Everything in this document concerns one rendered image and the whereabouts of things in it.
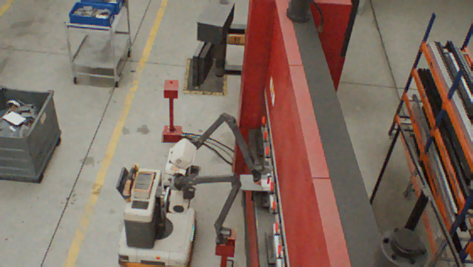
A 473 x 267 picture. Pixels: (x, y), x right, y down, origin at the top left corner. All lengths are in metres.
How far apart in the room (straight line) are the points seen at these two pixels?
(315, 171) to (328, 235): 0.42
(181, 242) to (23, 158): 1.91
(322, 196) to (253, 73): 2.27
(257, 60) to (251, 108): 0.56
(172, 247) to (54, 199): 1.54
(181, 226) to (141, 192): 0.71
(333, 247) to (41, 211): 3.80
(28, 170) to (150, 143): 1.43
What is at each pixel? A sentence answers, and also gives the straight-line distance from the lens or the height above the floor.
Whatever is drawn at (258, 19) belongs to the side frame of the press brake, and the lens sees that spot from 4.38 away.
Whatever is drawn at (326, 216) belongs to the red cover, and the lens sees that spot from 2.54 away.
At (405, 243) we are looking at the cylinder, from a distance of 1.93.
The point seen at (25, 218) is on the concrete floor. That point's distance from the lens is 5.62.
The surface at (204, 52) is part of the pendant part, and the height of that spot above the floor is 1.57.
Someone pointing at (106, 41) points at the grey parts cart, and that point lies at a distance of 7.44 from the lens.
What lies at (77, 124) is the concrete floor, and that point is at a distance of 6.55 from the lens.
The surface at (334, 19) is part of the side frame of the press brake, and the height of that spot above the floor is 2.16.
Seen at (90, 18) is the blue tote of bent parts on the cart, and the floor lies 0.99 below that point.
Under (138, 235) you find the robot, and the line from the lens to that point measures 4.64.
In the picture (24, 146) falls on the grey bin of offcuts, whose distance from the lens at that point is 5.51.
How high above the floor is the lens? 4.21
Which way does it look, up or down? 41 degrees down
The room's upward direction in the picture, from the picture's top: 6 degrees clockwise
